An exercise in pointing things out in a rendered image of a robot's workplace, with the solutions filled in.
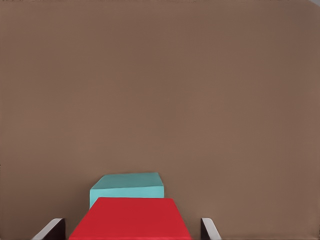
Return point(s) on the blue wooden cube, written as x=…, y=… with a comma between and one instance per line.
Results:
x=127, y=186

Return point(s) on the red wooden cube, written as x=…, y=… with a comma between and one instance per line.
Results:
x=130, y=220

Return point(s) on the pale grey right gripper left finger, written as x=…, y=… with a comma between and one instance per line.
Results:
x=53, y=230

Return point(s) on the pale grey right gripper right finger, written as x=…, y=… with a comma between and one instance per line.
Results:
x=208, y=230

